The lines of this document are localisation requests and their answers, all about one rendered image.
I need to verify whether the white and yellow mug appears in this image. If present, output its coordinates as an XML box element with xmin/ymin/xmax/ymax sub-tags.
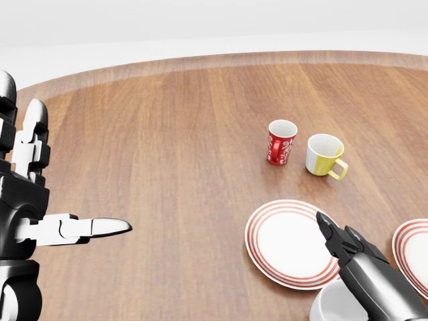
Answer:
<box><xmin>304</xmin><ymin>133</ymin><xmax>350</xmax><ymax>181</ymax></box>

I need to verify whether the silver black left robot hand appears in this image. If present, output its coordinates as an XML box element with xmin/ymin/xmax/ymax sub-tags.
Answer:
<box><xmin>0</xmin><ymin>70</ymin><xmax>133</xmax><ymax>263</ymax></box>

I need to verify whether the white plate with red rings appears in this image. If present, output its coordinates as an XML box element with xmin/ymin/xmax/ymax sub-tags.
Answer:
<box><xmin>244</xmin><ymin>199</ymin><xmax>342</xmax><ymax>290</ymax></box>
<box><xmin>391</xmin><ymin>218</ymin><xmax>428</xmax><ymax>300</ymax></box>

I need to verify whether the plain white mug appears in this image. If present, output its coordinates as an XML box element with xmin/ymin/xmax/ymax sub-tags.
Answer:
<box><xmin>308</xmin><ymin>278</ymin><xmax>370</xmax><ymax>321</ymax></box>

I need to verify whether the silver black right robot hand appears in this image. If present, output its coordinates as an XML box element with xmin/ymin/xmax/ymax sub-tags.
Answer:
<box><xmin>315</xmin><ymin>211</ymin><xmax>428</xmax><ymax>321</ymax></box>

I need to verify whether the red patterned mug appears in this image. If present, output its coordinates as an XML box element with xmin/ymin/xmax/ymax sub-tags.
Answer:
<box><xmin>266</xmin><ymin>119</ymin><xmax>299</xmax><ymax>167</ymax></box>

